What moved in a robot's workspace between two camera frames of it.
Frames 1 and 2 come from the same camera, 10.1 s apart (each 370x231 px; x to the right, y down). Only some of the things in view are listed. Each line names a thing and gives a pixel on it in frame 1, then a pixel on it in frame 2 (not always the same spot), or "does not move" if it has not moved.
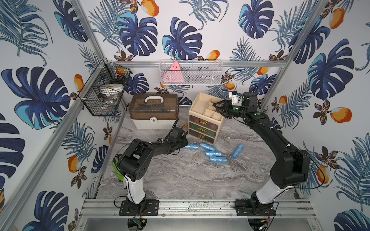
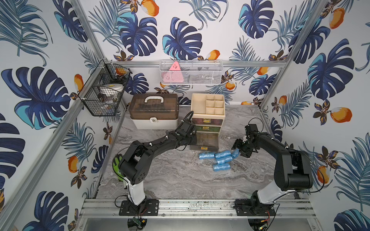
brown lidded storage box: x=153 y=110 does not move
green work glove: x=119 y=173 does not move
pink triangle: x=175 y=74 does not move
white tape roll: x=112 y=89 does not move
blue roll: x=192 y=146 -> x=206 y=155
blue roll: x=213 y=153 -> x=224 y=160
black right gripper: x=226 y=106 -> x=236 y=145
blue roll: x=220 y=160 -> x=224 y=167
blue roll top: x=207 y=147 -> x=222 y=154
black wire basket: x=101 y=94 does not move
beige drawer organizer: x=204 y=121 does not move
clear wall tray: x=191 y=72 does not move
